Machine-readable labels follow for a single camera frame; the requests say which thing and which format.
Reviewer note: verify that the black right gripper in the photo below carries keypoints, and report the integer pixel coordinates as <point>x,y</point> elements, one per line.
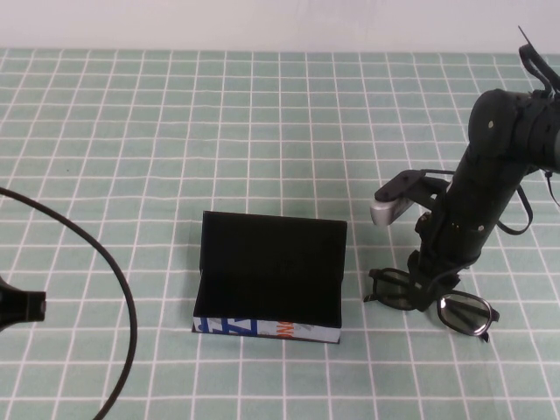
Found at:
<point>442,262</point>

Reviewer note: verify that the black framed glasses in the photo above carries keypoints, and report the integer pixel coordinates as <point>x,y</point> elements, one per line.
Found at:
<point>464,312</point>

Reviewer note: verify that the black printed glasses case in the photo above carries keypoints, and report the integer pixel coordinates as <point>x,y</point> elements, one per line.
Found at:
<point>262,262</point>

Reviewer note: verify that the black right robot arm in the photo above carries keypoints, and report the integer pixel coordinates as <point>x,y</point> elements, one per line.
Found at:
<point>485,184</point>

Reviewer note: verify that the green white checked tablecloth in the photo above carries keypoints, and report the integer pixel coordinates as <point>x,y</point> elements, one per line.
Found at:
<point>175,131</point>

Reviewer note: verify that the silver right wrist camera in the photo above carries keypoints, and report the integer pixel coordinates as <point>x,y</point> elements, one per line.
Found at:
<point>385,214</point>

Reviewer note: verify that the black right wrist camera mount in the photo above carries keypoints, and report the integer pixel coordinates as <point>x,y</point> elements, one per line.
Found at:
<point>398,184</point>

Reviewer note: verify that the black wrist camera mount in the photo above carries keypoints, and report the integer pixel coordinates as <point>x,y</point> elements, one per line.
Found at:
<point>17,306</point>
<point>398,184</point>

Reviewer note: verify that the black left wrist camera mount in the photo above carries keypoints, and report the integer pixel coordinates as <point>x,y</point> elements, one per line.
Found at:
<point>17,306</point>

